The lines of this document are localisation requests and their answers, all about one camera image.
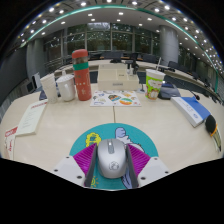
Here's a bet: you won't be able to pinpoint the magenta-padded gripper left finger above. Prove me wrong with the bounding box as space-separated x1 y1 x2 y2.
52 142 99 189

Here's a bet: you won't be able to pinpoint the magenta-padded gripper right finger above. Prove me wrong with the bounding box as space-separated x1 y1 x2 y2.
124 143 172 190

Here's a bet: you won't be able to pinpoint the silver grey computer mouse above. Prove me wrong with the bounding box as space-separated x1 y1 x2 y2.
96 138 128 180

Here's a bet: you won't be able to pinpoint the round teal cartoon mouse pad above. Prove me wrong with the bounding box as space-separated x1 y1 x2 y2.
68 122 160 191

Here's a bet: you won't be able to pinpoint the white booklet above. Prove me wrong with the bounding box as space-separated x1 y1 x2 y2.
15 99 49 137

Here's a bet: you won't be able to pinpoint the red and white magazine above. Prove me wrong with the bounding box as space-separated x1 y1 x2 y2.
3 125 19 160

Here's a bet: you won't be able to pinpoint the blue and white book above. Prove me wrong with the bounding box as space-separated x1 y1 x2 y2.
170 96 212 128

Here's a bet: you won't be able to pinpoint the colourful sticker sheet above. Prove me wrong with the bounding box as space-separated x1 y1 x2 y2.
89 89 142 108

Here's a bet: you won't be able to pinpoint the dark desk microphone console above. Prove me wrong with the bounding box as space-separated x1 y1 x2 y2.
157 82 201 101

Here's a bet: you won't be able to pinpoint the printed paper cup with straw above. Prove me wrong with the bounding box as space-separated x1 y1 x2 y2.
144 57 166 101

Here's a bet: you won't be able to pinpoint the red bottle with green band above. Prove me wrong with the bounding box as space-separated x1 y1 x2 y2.
71 48 93 102

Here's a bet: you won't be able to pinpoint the grey boxy monitor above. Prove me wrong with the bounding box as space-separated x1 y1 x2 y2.
24 81 35 94

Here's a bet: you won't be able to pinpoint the white cardboard box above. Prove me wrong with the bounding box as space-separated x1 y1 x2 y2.
96 63 140 92

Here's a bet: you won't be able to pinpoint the white floor unit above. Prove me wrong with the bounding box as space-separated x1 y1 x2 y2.
32 71 43 89

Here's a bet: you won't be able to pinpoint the row of dark office chairs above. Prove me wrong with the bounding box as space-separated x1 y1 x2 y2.
89 51 214 91

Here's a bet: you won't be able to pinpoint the ceiling lights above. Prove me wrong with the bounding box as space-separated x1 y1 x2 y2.
19 0 224 68

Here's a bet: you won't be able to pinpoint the black microphone with orange ring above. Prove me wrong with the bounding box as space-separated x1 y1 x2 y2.
204 114 223 153

